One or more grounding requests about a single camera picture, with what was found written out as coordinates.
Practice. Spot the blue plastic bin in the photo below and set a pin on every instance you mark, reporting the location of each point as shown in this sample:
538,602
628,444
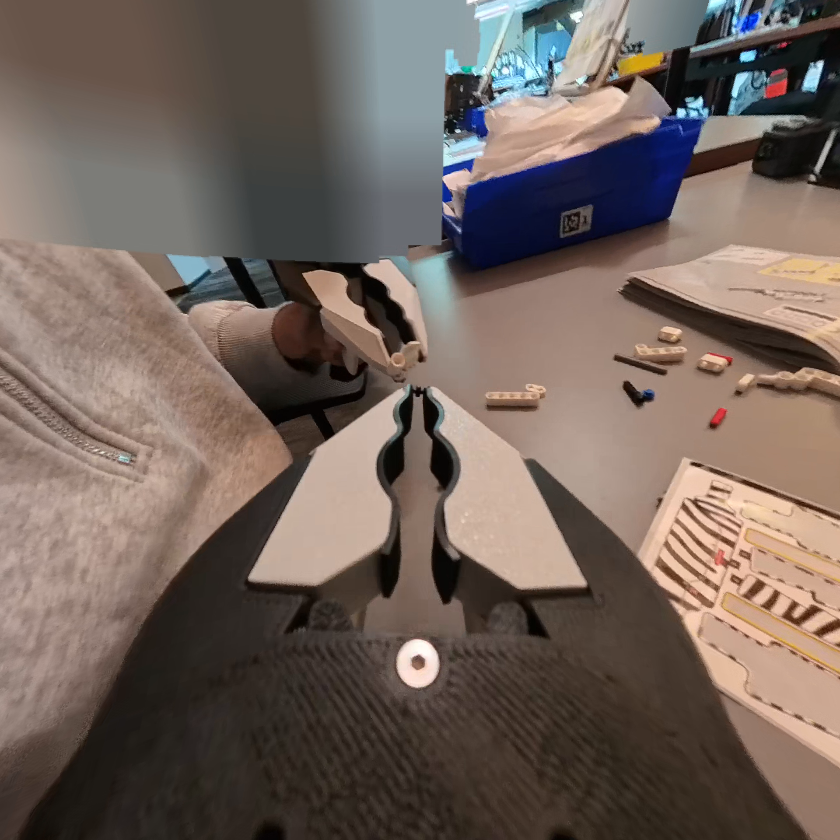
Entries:
525,197

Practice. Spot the black blue lego pin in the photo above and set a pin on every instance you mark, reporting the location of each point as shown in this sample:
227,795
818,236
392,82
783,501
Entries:
633,392

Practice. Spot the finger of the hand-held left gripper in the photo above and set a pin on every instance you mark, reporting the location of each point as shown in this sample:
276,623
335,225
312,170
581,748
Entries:
407,302
348,315

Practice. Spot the person's left hand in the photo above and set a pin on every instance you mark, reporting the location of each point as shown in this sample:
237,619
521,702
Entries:
302,334

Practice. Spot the short white lego beam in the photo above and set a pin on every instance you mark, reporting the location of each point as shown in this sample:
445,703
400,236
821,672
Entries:
659,353

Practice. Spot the black chair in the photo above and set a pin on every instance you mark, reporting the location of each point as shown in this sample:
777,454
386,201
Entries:
308,394

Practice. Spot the tiny white lego piece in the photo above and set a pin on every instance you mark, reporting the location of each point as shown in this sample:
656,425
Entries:
745,383

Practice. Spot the lego instruction booklet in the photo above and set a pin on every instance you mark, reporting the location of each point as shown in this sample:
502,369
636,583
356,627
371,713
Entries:
722,295

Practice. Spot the striped sticker sheet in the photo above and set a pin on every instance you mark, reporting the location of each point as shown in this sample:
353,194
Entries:
754,590

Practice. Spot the person's left forearm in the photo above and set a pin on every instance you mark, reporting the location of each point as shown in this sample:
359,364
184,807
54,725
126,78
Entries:
236,341

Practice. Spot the white red lego piece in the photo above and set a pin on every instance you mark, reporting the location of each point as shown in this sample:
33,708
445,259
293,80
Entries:
710,363

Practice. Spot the person's grey sweatshirt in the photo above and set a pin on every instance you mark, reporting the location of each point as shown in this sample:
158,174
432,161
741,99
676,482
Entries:
98,459

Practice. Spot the white holed lego connector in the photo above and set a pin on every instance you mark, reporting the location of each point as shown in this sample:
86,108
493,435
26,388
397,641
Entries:
401,359

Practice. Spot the white straight lego beam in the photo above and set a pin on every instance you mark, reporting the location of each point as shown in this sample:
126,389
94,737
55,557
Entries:
508,397

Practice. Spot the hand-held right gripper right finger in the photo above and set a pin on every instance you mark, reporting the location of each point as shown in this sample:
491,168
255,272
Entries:
512,525

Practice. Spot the printed poster board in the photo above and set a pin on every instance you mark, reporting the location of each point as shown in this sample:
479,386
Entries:
594,33

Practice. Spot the yellow bin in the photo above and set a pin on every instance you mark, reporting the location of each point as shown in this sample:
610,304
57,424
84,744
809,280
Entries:
640,64

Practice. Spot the small white lego connector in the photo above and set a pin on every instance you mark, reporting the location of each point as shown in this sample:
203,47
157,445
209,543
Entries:
670,334

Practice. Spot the black lego axle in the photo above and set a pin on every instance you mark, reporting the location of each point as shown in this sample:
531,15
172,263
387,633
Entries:
640,364

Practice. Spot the white angled lego beam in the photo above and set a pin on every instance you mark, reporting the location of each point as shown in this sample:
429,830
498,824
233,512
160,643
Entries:
797,379

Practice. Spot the red lego pin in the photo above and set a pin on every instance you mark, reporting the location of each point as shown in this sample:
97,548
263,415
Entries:
718,417

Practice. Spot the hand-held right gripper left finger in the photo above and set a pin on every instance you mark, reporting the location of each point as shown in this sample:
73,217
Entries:
321,518

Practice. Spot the crumpled white paper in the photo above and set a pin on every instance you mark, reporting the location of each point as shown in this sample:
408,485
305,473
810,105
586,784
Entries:
558,131

